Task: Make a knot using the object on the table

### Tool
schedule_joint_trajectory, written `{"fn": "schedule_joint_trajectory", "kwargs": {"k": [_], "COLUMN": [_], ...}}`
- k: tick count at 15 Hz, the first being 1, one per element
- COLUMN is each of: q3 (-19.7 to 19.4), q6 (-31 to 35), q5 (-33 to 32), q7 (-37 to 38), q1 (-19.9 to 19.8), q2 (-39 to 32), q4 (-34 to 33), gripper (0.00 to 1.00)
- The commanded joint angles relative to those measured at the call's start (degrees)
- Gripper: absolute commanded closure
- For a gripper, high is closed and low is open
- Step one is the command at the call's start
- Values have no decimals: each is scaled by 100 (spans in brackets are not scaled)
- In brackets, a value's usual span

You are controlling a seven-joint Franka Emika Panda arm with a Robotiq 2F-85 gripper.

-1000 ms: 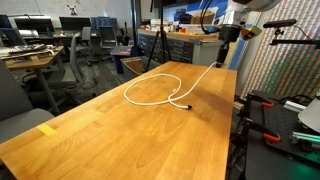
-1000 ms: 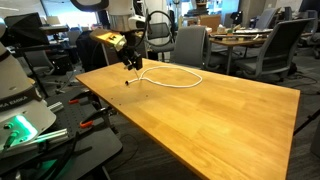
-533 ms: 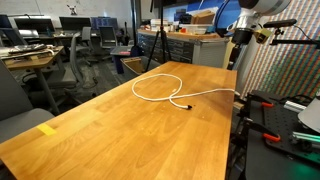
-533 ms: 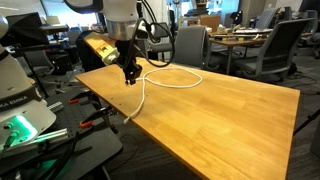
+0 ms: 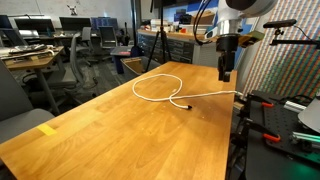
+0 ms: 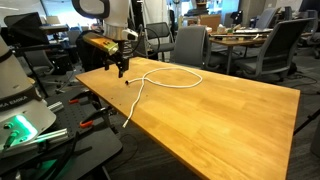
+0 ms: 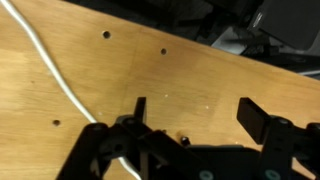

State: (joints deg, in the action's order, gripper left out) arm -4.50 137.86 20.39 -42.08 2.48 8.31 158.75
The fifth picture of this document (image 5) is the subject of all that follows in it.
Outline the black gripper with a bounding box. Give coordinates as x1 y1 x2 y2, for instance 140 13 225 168
215 34 240 83

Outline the white rope with black tip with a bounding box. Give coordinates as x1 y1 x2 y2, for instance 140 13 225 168
132 73 239 111

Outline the long workbench with drawers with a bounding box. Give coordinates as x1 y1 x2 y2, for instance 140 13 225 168
137 29 221 68

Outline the black tripod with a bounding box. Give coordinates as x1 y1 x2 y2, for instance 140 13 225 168
145 0 173 74

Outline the aluminium extrusion bar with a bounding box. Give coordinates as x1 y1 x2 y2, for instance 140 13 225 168
283 99 308 114
291 131 320 145

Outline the grey bin with cardboard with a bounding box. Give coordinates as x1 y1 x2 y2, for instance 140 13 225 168
120 55 162 81

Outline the black robot cart platform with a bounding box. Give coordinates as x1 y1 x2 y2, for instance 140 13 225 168
244 89 320 180

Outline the blue stool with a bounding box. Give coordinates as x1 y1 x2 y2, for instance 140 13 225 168
109 45 135 75

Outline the dark office chair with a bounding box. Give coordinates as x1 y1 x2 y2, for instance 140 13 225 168
98 25 118 49

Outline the grey armrest office chair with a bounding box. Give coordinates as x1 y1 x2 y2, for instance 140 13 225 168
63 26 98 98

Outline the black computer monitor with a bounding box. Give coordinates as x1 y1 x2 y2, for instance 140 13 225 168
59 16 92 33
14 18 56 34

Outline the yellow tape patch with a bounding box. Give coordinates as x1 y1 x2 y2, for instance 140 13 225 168
36 123 58 137

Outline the wooden office desk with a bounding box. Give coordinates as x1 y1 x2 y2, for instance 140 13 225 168
0 44 65 116

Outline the grey fabric office chair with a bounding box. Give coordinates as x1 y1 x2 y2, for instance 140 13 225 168
0 59 56 144

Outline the wrist camera with yellow mount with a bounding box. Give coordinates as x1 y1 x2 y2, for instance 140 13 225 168
203 28 266 48

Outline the orange-handled black clamp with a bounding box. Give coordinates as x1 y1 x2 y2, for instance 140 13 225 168
245 92 276 110
243 117 282 144

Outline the black bar camera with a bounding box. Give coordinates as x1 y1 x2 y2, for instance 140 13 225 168
262 18 298 30

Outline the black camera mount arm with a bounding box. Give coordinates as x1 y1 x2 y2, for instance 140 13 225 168
269 28 320 50

